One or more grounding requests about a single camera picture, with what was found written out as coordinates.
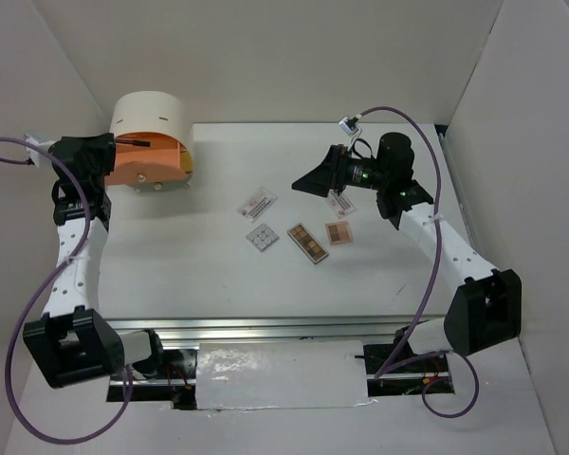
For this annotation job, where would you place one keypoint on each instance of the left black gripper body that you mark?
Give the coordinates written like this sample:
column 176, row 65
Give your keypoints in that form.
column 101, row 154

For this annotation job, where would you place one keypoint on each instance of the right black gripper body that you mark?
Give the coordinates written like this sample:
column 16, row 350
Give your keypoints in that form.
column 354, row 171

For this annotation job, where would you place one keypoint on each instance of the pink top drawer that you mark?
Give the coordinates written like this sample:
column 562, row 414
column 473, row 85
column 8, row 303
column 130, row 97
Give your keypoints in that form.
column 146, row 158

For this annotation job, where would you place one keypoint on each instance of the long brown eyeshadow palette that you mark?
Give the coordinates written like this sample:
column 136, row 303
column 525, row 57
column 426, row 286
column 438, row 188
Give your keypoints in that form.
column 307, row 243

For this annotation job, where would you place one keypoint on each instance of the yellow drawer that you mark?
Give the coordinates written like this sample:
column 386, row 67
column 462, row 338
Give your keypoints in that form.
column 186, row 162

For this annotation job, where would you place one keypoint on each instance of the white nine-pan palette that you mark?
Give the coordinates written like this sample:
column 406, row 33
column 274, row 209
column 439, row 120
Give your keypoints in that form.
column 262, row 237

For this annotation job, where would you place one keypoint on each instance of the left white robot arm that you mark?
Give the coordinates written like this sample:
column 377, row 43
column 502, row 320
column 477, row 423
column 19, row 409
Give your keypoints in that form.
column 71, row 342

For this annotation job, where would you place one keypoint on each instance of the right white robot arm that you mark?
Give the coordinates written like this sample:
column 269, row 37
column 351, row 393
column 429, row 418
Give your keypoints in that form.
column 486, row 307

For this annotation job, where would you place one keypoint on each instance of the right false lash box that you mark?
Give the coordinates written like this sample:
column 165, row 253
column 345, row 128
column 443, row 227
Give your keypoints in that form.
column 340, row 204

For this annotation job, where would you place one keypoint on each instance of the false lash box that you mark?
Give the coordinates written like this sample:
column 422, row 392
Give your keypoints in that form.
column 340, row 204
column 257, row 204

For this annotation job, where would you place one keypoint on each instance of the cream rounded drawer cabinet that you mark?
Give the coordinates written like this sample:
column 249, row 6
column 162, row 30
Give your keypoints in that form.
column 152, row 112

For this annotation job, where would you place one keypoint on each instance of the small pink blush palette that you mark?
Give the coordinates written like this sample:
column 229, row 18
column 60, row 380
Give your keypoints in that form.
column 339, row 233

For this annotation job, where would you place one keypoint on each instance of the left false lash box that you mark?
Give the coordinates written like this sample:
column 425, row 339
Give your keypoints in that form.
column 257, row 204

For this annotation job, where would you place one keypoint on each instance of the white foil cover sheet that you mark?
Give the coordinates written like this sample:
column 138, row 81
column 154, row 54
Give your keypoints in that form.
column 281, row 375

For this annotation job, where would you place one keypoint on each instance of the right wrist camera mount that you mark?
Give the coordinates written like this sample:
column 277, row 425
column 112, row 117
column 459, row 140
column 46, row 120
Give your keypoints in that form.
column 350, row 126

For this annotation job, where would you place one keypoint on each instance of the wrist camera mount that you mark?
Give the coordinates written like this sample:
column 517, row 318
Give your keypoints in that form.
column 36, row 148
column 350, row 126

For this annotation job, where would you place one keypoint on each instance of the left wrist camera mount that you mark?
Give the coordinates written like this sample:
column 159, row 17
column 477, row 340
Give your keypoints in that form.
column 36, row 148

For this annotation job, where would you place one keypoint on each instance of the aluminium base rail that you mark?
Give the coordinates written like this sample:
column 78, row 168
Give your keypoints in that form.
column 190, row 333

